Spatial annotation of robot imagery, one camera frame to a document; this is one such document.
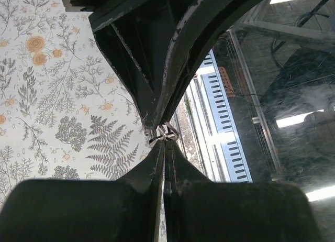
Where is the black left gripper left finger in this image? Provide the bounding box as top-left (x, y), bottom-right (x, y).
top-left (1, 141), bottom-right (165, 241)

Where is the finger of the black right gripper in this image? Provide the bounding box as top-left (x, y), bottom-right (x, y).
top-left (142, 0), bottom-right (263, 129)

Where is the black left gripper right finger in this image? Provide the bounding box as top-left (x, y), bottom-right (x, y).
top-left (164, 141), bottom-right (322, 241)

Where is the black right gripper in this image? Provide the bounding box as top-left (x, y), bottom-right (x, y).
top-left (62, 0), bottom-right (175, 120)

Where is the large silver keyring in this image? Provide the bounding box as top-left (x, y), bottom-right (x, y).
top-left (144, 122), bottom-right (179, 148)

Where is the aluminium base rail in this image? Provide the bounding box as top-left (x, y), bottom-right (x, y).
top-left (175, 29), bottom-right (283, 184)

